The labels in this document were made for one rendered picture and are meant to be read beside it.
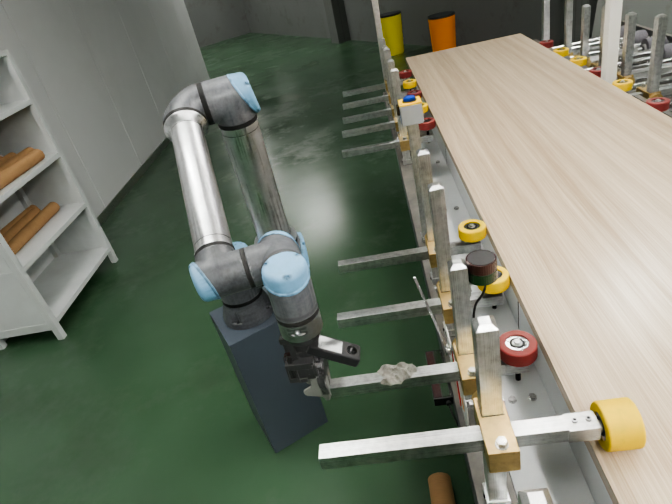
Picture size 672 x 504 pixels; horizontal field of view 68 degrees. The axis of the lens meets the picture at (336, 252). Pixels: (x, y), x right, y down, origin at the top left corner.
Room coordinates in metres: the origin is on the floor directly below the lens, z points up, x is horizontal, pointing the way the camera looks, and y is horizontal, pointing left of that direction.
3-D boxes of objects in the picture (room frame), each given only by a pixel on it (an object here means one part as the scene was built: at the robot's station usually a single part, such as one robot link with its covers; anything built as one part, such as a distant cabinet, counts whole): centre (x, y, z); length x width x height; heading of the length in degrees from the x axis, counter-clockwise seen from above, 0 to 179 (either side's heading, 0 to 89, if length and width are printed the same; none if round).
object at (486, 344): (0.57, -0.19, 0.93); 0.04 x 0.04 x 0.48; 82
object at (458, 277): (0.82, -0.23, 0.87); 0.04 x 0.04 x 0.48; 82
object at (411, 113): (1.57, -0.34, 1.18); 0.07 x 0.07 x 0.08; 82
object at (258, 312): (1.53, 0.37, 0.65); 0.19 x 0.19 x 0.10
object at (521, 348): (0.76, -0.33, 0.85); 0.08 x 0.08 x 0.11
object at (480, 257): (0.81, -0.28, 1.00); 0.06 x 0.06 x 0.22; 82
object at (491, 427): (0.55, -0.19, 0.94); 0.14 x 0.06 x 0.05; 172
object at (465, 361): (0.79, -0.23, 0.84); 0.14 x 0.06 x 0.05; 172
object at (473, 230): (1.25, -0.41, 0.85); 0.08 x 0.08 x 0.11
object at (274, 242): (0.94, 0.13, 1.14); 0.12 x 0.12 x 0.09; 7
